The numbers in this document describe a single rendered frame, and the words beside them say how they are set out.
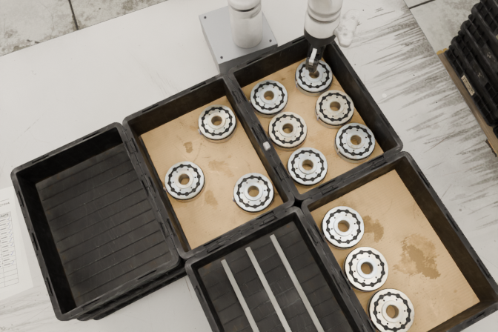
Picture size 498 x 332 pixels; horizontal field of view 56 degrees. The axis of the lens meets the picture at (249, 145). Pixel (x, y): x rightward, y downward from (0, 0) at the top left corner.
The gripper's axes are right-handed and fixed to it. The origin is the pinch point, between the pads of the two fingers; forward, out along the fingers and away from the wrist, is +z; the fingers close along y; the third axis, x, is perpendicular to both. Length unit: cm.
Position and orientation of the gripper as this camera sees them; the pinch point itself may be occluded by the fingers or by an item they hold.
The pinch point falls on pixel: (316, 57)
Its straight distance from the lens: 119.1
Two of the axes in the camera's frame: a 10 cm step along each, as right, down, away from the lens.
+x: 9.4, 2.9, -1.6
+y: -3.2, 8.9, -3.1
